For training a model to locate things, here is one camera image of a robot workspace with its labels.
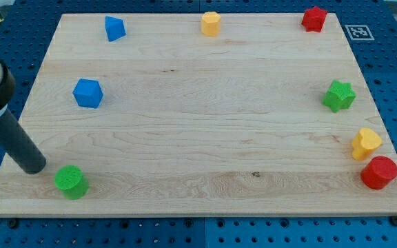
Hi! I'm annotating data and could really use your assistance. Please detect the green star block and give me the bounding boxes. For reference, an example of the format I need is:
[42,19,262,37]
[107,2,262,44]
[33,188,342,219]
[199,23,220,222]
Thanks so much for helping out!
[322,80,356,113]

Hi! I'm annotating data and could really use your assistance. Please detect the red star block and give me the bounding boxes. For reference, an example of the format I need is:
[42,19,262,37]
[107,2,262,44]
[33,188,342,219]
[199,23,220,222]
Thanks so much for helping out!
[301,6,328,32]

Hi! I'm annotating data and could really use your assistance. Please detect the blue triangular block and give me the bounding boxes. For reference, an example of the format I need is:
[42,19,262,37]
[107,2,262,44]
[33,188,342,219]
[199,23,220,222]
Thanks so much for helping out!
[105,16,126,42]

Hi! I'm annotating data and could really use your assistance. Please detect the yellow heart block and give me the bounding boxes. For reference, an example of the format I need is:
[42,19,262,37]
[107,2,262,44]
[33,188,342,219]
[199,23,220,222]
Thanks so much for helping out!
[351,127,382,161]

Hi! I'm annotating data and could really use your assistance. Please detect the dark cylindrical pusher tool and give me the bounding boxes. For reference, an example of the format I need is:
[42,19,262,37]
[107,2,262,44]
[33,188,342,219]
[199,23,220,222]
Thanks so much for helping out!
[0,106,46,174]

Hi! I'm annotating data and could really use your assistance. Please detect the white fiducial marker tag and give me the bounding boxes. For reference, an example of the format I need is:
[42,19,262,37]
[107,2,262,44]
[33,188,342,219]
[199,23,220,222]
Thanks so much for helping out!
[345,24,374,41]

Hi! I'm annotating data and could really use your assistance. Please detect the red cylinder block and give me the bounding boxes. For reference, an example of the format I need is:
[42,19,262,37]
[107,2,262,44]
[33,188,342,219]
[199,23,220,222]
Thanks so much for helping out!
[360,156,397,190]

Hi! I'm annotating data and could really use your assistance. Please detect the yellow hexagon block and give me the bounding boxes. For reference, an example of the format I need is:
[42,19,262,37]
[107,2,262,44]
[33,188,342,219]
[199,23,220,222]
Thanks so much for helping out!
[201,12,221,37]

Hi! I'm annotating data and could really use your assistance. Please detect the wooden board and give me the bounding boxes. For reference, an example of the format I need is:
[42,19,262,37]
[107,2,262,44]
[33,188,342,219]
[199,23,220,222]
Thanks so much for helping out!
[0,13,397,218]

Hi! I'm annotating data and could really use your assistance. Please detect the blue cube block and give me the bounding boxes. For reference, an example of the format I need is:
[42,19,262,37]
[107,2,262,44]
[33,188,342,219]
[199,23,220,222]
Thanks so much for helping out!
[72,79,103,108]

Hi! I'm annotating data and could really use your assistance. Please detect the green cylinder block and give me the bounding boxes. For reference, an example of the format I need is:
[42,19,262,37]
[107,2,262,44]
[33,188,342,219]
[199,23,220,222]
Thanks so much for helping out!
[54,165,89,200]

